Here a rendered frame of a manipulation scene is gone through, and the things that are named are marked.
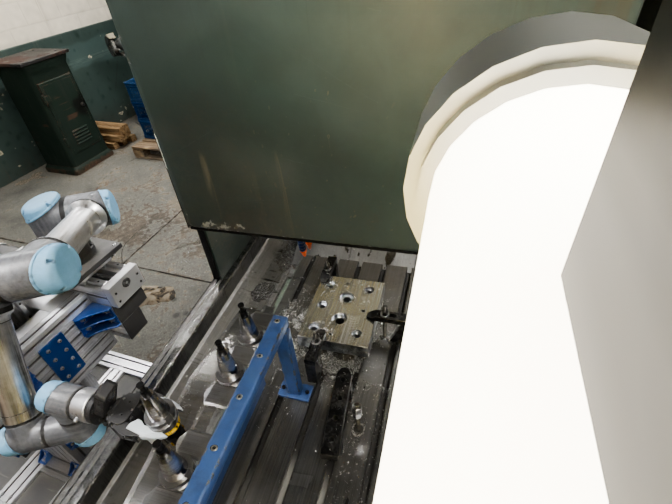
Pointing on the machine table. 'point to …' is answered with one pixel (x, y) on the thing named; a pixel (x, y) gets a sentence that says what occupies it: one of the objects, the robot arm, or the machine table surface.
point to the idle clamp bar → (337, 416)
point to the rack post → (291, 388)
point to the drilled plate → (354, 315)
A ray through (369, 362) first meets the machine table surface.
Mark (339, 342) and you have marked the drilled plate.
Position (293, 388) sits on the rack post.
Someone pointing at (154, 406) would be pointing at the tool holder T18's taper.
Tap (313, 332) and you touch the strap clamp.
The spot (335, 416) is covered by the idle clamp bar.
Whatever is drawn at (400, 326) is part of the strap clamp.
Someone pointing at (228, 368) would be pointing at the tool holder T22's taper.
